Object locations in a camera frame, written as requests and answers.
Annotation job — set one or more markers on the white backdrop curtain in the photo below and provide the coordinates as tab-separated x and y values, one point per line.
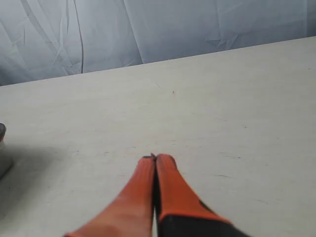
41	39

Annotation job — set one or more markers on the steel lunch box tray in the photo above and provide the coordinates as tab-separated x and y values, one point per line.
6	161

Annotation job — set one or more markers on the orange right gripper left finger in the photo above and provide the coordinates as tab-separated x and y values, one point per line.
130	214

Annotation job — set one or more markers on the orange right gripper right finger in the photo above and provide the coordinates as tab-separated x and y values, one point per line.
179	210

